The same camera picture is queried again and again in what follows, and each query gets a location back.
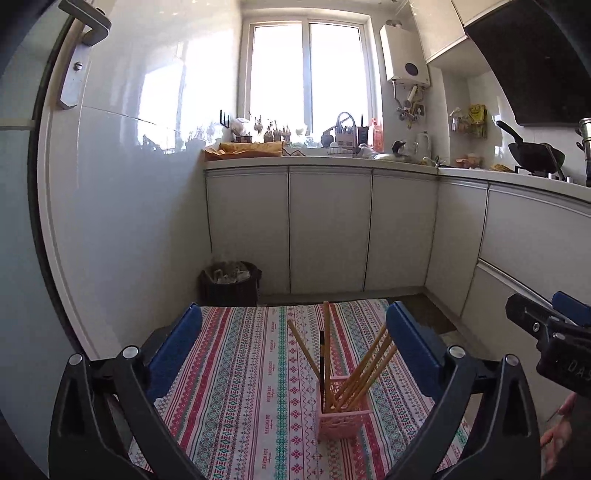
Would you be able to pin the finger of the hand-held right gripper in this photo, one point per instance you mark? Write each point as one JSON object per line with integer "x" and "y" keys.
{"x": 526, "y": 314}
{"x": 575, "y": 304}

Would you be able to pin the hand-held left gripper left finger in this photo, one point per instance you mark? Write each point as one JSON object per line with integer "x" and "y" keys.
{"x": 178, "y": 350}

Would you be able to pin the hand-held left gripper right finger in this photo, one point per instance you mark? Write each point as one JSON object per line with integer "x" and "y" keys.
{"x": 411, "y": 350}

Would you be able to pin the bundle of bamboo chopsticks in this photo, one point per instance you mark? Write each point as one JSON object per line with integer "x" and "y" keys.
{"x": 367, "y": 369}

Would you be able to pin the black chopstick with gold band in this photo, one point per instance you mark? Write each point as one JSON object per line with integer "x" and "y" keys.
{"x": 322, "y": 355}

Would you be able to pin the pink perforated utensil holder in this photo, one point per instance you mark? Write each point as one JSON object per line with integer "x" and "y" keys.
{"x": 344, "y": 427}

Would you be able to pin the person's right hand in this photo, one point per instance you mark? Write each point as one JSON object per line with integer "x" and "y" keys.
{"x": 561, "y": 438}

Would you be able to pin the black trash bin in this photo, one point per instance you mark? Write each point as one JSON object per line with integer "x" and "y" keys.
{"x": 231, "y": 293}

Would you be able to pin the embroidered pattern tablecloth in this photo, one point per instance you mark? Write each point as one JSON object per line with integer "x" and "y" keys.
{"x": 258, "y": 392}

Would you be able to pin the black wok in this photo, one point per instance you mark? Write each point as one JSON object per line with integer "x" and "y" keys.
{"x": 535, "y": 157}

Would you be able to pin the stainless steel pot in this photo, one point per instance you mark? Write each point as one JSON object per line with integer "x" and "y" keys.
{"x": 585, "y": 138}

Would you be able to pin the white plastic jug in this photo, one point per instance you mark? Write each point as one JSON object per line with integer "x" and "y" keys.
{"x": 424, "y": 147}

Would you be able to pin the dark framed door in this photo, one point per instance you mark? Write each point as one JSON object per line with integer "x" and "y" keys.
{"x": 18, "y": 230}

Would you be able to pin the yellow hanging snack bag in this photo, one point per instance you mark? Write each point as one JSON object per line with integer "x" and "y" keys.
{"x": 478, "y": 117}

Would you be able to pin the yellow paper bag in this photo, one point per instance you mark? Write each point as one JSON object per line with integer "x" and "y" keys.
{"x": 249, "y": 148}

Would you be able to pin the row of small potted plants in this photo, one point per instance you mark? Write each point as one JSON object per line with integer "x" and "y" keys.
{"x": 272, "y": 134}

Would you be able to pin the metal water pipes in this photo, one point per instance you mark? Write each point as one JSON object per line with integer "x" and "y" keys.
{"x": 408, "y": 106}

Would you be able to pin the black range hood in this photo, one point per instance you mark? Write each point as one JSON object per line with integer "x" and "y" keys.
{"x": 545, "y": 60}

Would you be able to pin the white framed window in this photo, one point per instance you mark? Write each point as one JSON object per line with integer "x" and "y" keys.
{"x": 277, "y": 78}

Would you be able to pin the white upper cabinet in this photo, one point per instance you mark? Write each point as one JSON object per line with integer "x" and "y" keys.
{"x": 438, "y": 27}

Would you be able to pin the white wall water heater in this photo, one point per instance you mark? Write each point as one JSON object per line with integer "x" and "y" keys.
{"x": 404, "y": 55}

